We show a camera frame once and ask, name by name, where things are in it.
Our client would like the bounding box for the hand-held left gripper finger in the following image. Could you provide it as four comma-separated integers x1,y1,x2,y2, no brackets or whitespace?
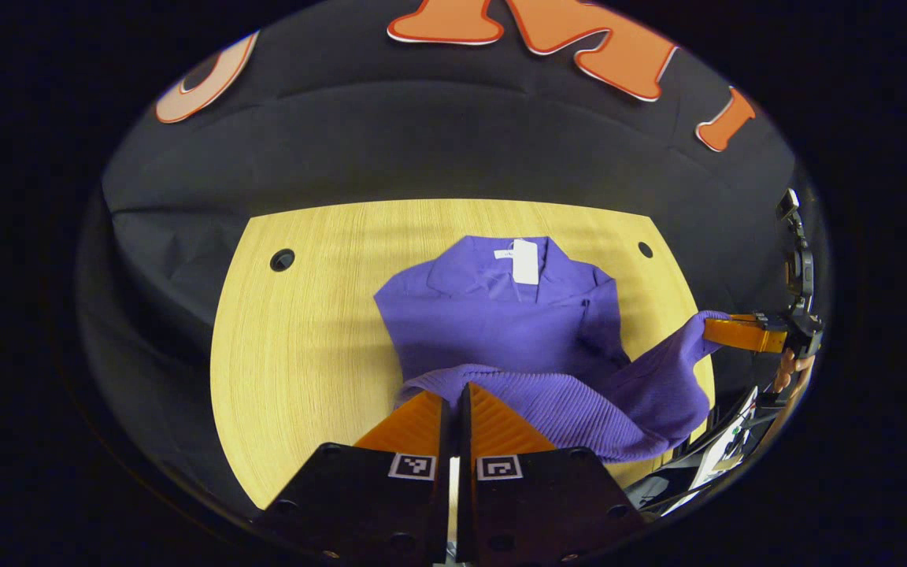
253,390,454,567
453,382,651,567

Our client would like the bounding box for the white device with cables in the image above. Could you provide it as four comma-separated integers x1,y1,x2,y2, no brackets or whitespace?
627,386,761,517

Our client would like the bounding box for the purple knit garment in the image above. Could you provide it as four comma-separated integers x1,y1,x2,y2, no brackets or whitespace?
373,235,730,464

